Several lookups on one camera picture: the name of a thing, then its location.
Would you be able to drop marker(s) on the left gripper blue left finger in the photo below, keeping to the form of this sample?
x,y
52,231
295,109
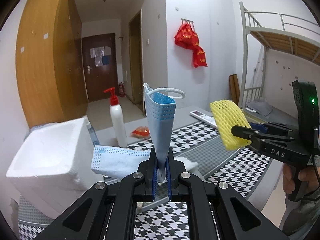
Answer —
x,y
151,176

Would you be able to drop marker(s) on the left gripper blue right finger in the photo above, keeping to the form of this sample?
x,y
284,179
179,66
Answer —
x,y
170,157

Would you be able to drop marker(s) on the wooden wardrobe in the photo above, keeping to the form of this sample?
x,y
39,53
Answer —
x,y
49,71

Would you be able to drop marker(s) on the blue spray bottle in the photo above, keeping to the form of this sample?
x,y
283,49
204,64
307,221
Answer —
x,y
91,131

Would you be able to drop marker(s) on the wooden side door frame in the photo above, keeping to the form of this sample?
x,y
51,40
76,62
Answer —
x,y
136,60

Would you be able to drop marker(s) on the red hanging bags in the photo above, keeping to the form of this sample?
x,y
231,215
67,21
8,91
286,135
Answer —
x,y
188,39

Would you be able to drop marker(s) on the metal bunk bed frame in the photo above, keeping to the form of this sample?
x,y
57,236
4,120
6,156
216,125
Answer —
x,y
278,49

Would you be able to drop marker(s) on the dark brown entrance door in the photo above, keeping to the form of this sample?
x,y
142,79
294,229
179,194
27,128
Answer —
x,y
100,65

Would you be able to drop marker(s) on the red snack packet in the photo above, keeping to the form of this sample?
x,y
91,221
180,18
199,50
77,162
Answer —
x,y
141,132

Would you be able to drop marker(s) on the blue surgical mask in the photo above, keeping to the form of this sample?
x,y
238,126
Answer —
x,y
116,162
160,107

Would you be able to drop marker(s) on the red fire extinguisher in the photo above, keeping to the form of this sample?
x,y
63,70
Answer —
x,y
122,90

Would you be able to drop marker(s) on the white remote control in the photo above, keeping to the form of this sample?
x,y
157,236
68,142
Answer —
x,y
204,118

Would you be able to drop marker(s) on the person's right hand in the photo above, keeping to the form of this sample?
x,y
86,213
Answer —
x,y
307,175

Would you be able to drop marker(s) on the white pump bottle red cap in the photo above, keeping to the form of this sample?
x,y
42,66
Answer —
x,y
116,114

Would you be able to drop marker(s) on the white towel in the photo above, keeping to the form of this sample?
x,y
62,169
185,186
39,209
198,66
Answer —
x,y
189,165

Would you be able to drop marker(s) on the wall hook rail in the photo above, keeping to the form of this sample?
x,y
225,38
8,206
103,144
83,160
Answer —
x,y
186,21

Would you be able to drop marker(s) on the white styrofoam box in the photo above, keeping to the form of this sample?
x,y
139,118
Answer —
x,y
52,168

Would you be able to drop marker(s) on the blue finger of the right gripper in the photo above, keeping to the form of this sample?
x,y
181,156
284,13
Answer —
x,y
258,127

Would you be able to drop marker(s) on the yellow foam fruit net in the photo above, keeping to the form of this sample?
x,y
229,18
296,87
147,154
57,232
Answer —
x,y
227,115

